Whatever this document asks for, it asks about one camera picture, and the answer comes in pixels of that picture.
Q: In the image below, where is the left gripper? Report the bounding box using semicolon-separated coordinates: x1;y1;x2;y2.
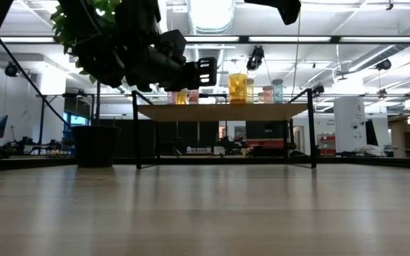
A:
126;48;219;92

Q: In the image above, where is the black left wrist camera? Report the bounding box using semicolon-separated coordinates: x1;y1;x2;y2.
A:
157;29;189;55

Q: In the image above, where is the blue lit window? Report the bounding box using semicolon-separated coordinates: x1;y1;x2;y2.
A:
63;112;89;127

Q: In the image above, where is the white pillar with signs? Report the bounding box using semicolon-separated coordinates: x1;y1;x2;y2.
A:
334;96;368;154

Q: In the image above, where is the thin black diagonal rod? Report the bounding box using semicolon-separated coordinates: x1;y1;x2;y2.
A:
0;35;73;129

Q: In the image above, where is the silver ceiling duct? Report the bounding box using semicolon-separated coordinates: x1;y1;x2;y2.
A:
186;0;236;35
347;44;407;74

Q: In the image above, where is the light wooden cabinet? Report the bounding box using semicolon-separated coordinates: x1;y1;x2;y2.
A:
389;119;409;158

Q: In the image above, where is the yellow white-capped pill bottle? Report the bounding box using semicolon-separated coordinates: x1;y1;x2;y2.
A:
246;78;256;105

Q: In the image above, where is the wooden shelf black metal frame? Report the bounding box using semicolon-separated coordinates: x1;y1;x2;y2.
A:
131;88;318;170

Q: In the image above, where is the blue white-capped pill bottle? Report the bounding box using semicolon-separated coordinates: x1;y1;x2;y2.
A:
271;78;284;105

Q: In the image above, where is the white cloth heap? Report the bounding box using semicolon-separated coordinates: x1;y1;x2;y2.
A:
349;144;387;157

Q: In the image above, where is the black hanging cable reel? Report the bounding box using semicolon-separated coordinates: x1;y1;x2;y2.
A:
4;62;19;78
374;58;393;71

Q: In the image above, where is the long ceiling light rail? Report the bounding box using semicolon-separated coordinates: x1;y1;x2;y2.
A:
0;34;410;46

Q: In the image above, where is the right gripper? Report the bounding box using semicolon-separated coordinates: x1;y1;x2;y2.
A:
243;0;302;26

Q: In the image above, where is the red storage rack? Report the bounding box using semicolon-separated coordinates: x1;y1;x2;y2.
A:
317;133;337;156

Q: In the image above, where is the black floor equipment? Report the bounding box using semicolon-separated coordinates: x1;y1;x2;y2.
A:
5;137;63;157

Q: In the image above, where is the green plant in black pot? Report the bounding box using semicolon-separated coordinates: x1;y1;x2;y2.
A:
50;0;145;169

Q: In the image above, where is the large orange pill bottle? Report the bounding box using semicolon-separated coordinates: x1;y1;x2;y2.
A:
228;73;248;105

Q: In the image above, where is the black upright monitor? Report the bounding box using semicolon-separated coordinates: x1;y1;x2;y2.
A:
364;119;379;146

